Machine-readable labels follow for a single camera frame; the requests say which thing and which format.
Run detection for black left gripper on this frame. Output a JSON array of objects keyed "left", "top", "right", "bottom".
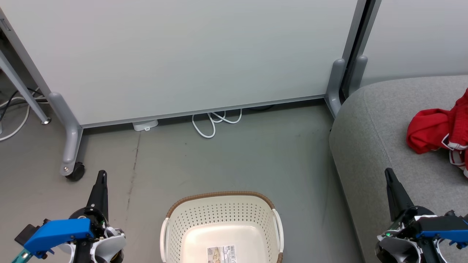
[{"left": 69, "top": 170, "right": 110, "bottom": 239}]

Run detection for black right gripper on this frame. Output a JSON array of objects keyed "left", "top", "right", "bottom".
[{"left": 382, "top": 168, "right": 435, "bottom": 240}]

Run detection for small white partition panel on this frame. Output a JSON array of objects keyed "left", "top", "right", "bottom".
[{"left": 360, "top": 0, "right": 468, "bottom": 86}]

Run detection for white looped floor cable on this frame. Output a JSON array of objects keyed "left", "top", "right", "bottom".
[{"left": 192, "top": 109, "right": 243, "bottom": 138}]

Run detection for grey fabric sofa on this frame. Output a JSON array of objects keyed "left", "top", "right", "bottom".
[{"left": 328, "top": 75, "right": 468, "bottom": 263}]

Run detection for black floor cables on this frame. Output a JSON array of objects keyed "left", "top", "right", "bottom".
[{"left": 0, "top": 88, "right": 48, "bottom": 121}]

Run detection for black caster wheel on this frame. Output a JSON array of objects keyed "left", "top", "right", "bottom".
[{"left": 66, "top": 163, "right": 86, "bottom": 182}]

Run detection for grey metal table leg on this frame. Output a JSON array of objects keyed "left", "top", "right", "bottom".
[{"left": 0, "top": 51, "right": 52, "bottom": 125}]

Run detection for cream perforated laundry basket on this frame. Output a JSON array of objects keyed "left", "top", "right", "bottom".
[{"left": 160, "top": 191, "right": 284, "bottom": 263}]

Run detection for red basketball jersey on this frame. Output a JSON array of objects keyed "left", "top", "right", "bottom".
[{"left": 442, "top": 88, "right": 468, "bottom": 178}]

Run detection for paper basket label sticker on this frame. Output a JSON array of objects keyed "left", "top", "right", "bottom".
[{"left": 207, "top": 245, "right": 236, "bottom": 263}]

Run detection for grey partition leg with caster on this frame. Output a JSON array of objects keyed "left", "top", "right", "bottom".
[{"left": 49, "top": 92, "right": 83, "bottom": 176}]

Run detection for large white partition panel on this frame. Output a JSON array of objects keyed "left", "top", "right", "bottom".
[{"left": 0, "top": 0, "right": 366, "bottom": 128}]

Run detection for white power adapter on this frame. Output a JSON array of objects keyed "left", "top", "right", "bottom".
[{"left": 132, "top": 120, "right": 159, "bottom": 132}]

